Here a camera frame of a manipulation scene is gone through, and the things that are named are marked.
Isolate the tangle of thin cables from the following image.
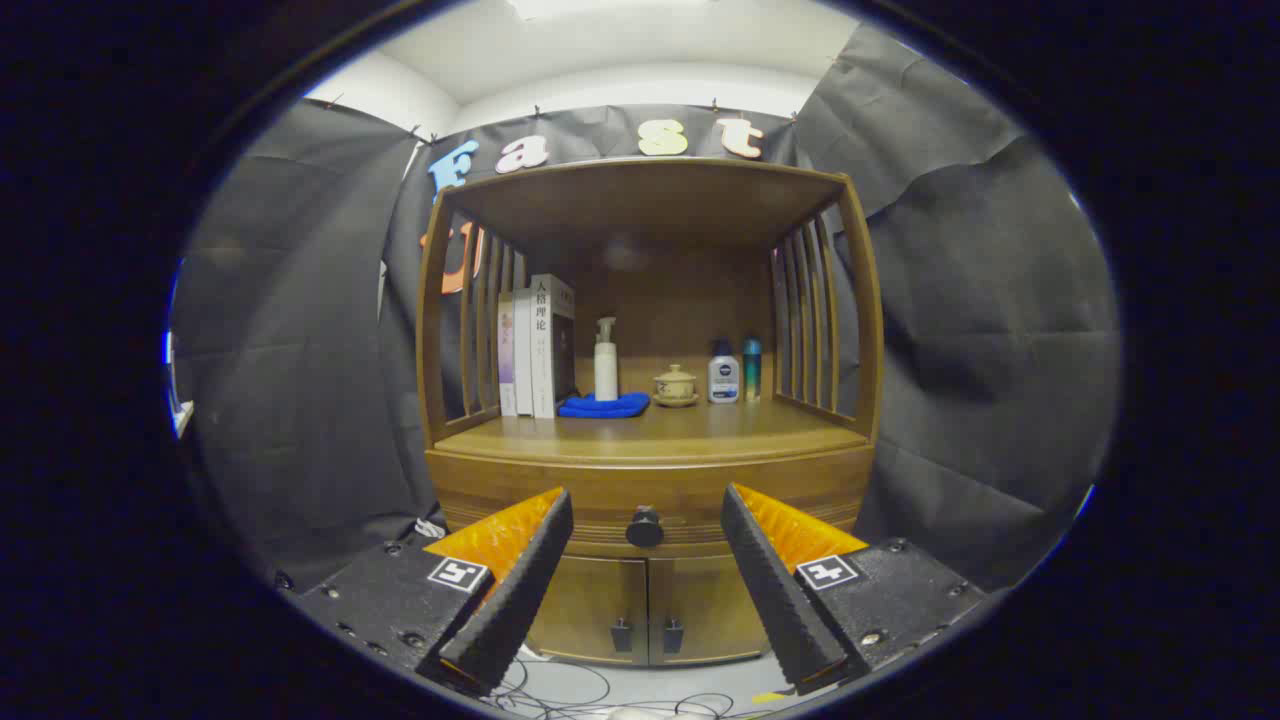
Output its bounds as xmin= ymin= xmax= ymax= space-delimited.
xmin=490 ymin=650 xmax=736 ymax=720

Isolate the wooden countertop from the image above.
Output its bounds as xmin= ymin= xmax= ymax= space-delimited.
xmin=435 ymin=395 xmax=869 ymax=463

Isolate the blue folded cloth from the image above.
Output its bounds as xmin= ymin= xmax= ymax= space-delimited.
xmin=557 ymin=391 xmax=652 ymax=420

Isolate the plain white book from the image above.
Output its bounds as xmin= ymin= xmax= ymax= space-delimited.
xmin=513 ymin=288 xmax=534 ymax=417

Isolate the wooden cabinet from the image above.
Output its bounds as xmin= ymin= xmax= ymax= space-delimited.
xmin=415 ymin=157 xmax=886 ymax=668

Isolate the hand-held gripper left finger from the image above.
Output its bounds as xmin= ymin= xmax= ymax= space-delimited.
xmin=275 ymin=487 xmax=576 ymax=698

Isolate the wooden cabinet door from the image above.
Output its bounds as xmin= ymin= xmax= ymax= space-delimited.
xmin=648 ymin=553 xmax=771 ymax=666
xmin=528 ymin=555 xmax=649 ymax=666

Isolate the wooden drawer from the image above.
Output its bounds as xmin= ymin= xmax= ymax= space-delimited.
xmin=430 ymin=462 xmax=871 ymax=549

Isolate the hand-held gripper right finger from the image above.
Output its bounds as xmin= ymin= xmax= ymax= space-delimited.
xmin=720 ymin=483 xmax=991 ymax=696

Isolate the white lotion bottle blue cap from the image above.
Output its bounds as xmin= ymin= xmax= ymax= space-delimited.
xmin=707 ymin=339 xmax=741 ymax=405

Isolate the purple and white book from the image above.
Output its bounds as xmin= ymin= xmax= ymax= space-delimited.
xmin=498 ymin=292 xmax=517 ymax=417

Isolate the white and black boxed book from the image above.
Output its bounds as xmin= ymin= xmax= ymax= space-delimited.
xmin=530 ymin=273 xmax=577 ymax=419

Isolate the beige lidded teacup with saucer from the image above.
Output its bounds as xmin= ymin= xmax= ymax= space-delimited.
xmin=652 ymin=364 xmax=700 ymax=408

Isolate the white pump bottle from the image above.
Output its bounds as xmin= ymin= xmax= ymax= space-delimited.
xmin=594 ymin=317 xmax=620 ymax=403

